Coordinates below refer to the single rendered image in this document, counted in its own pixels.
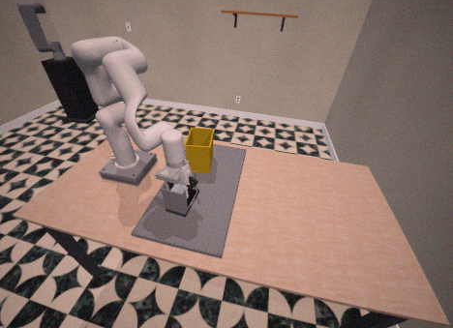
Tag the yellow open-top bin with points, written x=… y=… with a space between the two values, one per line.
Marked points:
x=198 y=151

